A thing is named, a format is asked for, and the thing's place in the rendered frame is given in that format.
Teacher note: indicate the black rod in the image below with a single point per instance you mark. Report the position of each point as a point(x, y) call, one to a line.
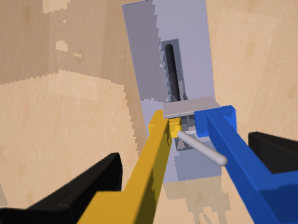
point(172, 71)

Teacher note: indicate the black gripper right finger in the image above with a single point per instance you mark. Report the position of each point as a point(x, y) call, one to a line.
point(280, 155)

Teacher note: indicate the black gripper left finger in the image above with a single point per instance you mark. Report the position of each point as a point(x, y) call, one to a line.
point(67, 204)

